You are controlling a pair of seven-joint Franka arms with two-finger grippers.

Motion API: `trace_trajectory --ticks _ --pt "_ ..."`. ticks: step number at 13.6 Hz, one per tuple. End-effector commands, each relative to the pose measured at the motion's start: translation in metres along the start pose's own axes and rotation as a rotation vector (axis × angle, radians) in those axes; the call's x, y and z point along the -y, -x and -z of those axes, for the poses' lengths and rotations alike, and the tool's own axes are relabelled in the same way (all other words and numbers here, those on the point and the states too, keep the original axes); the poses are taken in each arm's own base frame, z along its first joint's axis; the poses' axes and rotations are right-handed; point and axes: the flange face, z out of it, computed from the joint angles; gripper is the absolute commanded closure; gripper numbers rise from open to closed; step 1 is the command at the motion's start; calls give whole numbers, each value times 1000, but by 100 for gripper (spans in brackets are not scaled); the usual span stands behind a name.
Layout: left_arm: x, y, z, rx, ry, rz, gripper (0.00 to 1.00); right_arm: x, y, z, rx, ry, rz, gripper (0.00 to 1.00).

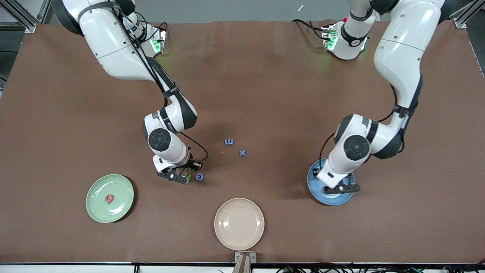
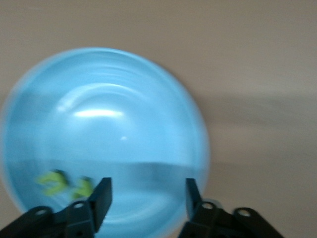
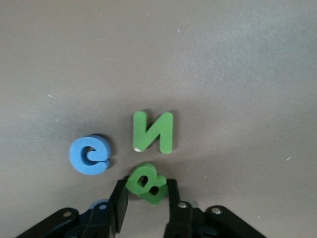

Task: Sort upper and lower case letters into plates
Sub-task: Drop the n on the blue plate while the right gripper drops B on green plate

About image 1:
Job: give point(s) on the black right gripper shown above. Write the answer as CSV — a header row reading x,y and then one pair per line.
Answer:
x,y
188,165

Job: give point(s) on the blue letter m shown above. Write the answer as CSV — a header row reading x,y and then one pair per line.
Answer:
x,y
229,142

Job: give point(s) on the red letter Q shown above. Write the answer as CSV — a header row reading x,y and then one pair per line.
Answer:
x,y
106,198

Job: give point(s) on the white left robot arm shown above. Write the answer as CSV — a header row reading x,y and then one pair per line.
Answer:
x,y
401,49

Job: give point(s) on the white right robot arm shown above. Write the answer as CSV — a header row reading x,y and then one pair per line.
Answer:
x,y
113,41

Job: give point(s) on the blue round plate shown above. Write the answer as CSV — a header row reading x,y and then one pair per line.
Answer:
x,y
333,200

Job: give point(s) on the blue letter C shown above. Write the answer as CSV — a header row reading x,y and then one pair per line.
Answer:
x,y
199,174

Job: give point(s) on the green round plate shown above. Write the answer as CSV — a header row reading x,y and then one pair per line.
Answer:
x,y
117,212

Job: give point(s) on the beige round plate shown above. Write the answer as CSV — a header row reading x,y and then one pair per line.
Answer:
x,y
239,223

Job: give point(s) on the brown table cover mat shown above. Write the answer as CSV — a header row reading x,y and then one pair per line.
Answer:
x,y
265,94

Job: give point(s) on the grey metal edge bracket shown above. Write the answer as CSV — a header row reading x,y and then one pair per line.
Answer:
x,y
236,254

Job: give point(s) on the white table edge rail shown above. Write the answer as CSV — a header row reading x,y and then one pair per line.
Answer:
x,y
57,269

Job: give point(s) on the aluminium frame profile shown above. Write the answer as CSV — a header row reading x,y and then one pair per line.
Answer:
x,y
460,22
26,23

